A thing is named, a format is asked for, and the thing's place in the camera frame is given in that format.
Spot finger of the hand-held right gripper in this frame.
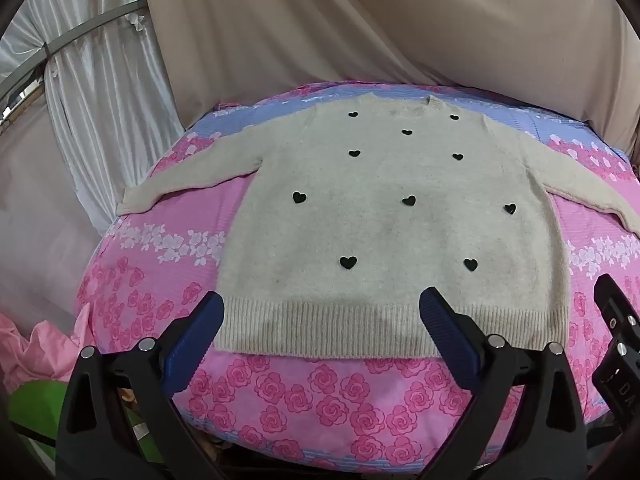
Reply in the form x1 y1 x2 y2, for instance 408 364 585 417
594 274 640 361

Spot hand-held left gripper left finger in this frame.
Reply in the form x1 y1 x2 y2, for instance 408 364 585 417
56 291 226 480

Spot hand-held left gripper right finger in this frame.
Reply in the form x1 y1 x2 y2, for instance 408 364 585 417
419 286 591 480

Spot cream sweater with black hearts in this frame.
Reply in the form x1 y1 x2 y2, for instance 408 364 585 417
116 92 640 361

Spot pink floral bed sheet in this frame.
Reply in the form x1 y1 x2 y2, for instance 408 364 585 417
75 81 640 466

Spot pink crumpled cloth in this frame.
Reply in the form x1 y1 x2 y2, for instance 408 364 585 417
0 305 101 396

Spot green bag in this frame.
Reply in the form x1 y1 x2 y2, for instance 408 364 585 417
7 380 76 476

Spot white satin curtain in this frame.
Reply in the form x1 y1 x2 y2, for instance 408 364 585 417
0 0 186 236

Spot beige backdrop cloth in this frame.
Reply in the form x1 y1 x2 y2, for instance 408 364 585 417
142 0 640 161

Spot black cable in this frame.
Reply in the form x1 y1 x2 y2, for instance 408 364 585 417
10 425 63 450

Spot metal curtain rail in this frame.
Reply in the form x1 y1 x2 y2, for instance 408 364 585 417
0 0 148 106

